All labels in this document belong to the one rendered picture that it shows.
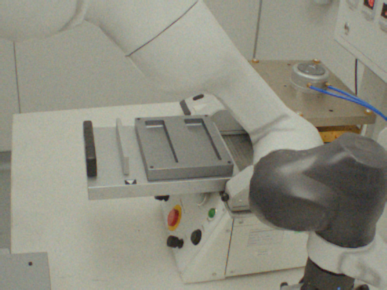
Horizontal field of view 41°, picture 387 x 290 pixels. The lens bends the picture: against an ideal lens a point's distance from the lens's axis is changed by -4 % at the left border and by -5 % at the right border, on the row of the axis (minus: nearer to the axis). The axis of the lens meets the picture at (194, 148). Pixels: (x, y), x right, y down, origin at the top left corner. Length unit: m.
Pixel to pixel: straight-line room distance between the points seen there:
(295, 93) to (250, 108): 0.35
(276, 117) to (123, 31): 0.26
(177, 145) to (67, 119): 0.66
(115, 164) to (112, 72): 1.60
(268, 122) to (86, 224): 0.63
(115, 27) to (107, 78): 2.05
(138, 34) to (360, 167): 0.30
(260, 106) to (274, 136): 0.04
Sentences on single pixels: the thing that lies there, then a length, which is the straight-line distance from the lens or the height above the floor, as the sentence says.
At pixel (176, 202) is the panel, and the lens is 1.21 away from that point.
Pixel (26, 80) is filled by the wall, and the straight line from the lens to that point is 2.60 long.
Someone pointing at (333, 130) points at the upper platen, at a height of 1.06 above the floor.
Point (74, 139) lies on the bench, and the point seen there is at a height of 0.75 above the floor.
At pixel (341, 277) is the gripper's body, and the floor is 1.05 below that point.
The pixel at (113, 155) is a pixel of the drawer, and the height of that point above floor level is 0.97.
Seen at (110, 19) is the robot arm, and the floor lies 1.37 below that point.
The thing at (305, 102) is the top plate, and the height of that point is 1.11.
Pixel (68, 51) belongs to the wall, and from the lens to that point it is 2.55.
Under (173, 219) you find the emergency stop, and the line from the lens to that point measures 1.18.
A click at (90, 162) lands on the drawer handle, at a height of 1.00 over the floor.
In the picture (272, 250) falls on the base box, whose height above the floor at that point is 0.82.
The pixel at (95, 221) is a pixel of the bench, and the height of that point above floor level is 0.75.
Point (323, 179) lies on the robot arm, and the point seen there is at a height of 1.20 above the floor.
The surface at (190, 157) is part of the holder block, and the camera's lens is 1.02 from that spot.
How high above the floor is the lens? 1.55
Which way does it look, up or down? 32 degrees down
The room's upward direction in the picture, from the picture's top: 5 degrees clockwise
